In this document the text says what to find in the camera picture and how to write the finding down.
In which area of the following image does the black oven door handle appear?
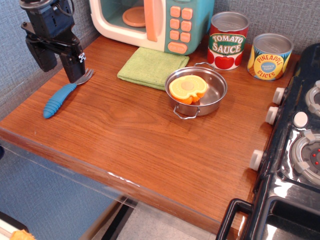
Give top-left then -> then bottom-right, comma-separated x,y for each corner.
216,198 -> 254,240

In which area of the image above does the grey front stove burner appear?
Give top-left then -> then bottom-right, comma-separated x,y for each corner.
290,129 -> 320,186

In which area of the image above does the pineapple slices toy can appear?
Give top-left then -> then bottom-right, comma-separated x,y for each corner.
247,33 -> 294,81

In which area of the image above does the grey stove burner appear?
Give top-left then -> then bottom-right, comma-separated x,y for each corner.
290,129 -> 320,186
305,80 -> 320,117

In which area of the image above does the white stove knob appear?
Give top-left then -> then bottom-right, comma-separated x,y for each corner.
272,87 -> 286,105
265,106 -> 279,125
249,149 -> 264,171

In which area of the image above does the orange fuzzy object corner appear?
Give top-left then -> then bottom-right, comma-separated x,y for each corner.
9,229 -> 36,240

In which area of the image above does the small steel pot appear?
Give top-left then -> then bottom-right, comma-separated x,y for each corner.
164,62 -> 228,120

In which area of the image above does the tomato sauce toy can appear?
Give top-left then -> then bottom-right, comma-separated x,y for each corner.
207,11 -> 250,70

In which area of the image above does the white stove knob front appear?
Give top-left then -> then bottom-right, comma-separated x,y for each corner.
249,149 -> 264,171

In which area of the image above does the orange toy half fruit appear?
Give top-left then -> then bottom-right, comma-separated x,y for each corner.
169,75 -> 209,105

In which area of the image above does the green folded towel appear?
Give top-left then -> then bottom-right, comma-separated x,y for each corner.
117,47 -> 190,91

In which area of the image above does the white stove knob rear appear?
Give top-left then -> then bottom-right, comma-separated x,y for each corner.
272,87 -> 286,105

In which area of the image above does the white stove knob middle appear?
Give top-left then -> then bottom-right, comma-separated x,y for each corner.
265,106 -> 279,125

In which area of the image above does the orange microwave turntable plate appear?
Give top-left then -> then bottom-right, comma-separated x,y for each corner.
122,6 -> 146,28

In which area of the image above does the teal toy microwave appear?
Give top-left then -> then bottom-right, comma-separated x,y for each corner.
89,0 -> 215,56

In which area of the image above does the black toy stove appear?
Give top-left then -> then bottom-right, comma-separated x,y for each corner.
216,42 -> 320,240

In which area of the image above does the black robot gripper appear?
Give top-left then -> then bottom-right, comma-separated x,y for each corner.
19,0 -> 86,83

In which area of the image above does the grey rear stove burner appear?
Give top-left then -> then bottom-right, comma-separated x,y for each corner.
305,80 -> 320,117

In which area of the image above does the white round stove button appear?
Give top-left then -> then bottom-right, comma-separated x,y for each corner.
293,111 -> 308,128

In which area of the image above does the blue handled toy fork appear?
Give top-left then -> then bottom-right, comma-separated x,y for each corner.
43,68 -> 94,119

